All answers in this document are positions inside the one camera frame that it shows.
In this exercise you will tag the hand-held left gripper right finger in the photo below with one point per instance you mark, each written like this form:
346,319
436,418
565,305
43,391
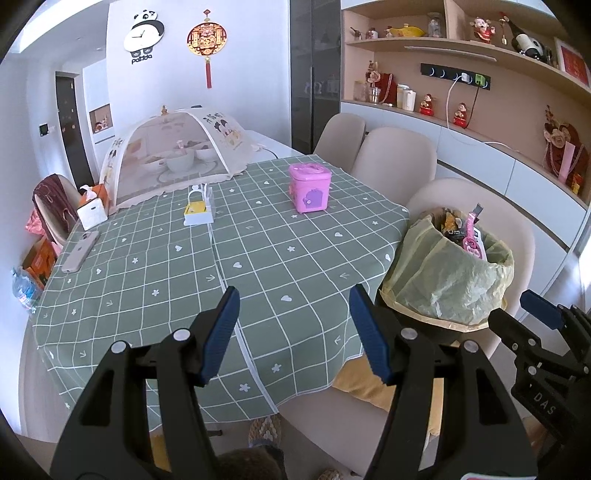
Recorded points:
369,332

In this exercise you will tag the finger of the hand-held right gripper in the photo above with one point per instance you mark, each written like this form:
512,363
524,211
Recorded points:
517,332
540,308

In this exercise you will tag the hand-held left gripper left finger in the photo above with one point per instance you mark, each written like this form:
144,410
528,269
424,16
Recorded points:
221,332

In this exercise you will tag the bin with yellow bag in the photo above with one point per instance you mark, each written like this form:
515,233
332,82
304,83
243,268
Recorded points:
438,281

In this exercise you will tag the pink toy package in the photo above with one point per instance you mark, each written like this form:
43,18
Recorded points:
473,240

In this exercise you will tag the yellow seat cushion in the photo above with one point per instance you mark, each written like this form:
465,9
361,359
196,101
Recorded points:
355,383
157,450

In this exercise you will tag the green checked tablecloth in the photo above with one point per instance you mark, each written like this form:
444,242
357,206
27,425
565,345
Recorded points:
277,258

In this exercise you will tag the woven slipper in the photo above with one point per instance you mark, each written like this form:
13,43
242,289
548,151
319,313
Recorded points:
265,430
330,475

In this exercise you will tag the brown fuzzy cloth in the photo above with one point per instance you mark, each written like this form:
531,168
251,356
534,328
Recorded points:
249,464

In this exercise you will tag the beige chair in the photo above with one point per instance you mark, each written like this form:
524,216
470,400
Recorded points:
337,136
461,194
62,233
392,161

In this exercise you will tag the pink plastic box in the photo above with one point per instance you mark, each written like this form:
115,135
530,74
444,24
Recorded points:
310,189

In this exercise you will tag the grey phone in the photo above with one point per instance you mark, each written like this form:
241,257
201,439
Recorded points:
81,251

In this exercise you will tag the white sideboard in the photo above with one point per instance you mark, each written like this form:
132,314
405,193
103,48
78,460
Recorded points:
475,157

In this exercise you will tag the white tissue box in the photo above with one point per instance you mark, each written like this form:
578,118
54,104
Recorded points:
92,214

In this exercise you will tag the white bowl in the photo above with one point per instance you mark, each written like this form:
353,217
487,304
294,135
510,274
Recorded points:
154,166
206,153

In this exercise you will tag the small orange box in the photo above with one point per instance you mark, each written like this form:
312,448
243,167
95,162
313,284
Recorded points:
102,196

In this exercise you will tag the open orange cardboard box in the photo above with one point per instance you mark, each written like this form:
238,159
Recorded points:
41,261

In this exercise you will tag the clear water bottle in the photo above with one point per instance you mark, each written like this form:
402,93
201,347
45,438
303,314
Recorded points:
25,290

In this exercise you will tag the red doll figurine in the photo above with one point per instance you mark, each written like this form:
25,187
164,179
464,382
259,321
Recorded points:
427,105
460,116

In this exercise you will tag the mesh food cover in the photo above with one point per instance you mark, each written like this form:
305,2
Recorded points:
138,138

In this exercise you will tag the dark red cloth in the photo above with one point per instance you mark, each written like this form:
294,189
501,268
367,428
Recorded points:
53,198

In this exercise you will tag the pink bag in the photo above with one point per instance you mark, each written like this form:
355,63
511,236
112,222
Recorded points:
34,224

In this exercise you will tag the white jar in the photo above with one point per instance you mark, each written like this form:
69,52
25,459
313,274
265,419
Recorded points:
400,96
409,100

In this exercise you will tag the green plug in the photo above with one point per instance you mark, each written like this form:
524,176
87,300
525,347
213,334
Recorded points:
481,79

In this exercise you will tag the metal vase with flowers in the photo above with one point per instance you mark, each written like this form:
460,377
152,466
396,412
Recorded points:
374,92

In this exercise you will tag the clear glass jar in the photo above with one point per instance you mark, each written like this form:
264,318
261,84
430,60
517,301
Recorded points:
359,91

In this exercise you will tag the white charger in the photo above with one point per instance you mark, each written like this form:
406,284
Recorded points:
466,77

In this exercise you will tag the dark red gift bag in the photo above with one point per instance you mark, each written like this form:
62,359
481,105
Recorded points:
389,90

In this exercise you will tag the dark door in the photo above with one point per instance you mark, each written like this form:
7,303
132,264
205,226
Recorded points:
74,134

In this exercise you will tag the red framed picture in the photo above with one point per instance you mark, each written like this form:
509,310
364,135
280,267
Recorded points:
572,62

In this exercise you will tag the black power strip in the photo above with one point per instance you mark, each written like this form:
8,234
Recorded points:
438,73

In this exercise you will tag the dark glass cabinet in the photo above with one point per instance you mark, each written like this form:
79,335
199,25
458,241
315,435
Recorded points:
316,78

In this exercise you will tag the wine bottle panda holder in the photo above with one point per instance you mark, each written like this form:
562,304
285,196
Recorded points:
528,42

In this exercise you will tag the large red figurine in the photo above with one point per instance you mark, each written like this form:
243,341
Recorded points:
482,31

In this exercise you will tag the red round tassel ornament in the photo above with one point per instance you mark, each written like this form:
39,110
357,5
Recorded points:
207,39

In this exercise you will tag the small figurine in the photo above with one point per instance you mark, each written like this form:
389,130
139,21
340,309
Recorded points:
372,33

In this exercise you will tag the small brown ornament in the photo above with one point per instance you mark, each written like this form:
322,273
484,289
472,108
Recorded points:
355,32

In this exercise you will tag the glass dome jar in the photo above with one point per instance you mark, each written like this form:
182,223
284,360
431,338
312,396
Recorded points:
436,25

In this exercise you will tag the wooden wall shelves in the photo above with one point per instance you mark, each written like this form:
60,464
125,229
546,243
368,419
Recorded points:
512,97

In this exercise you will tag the small wall panel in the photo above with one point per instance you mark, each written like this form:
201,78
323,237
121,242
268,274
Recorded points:
44,129

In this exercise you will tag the panda wall clock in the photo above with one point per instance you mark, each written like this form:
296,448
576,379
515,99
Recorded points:
143,37

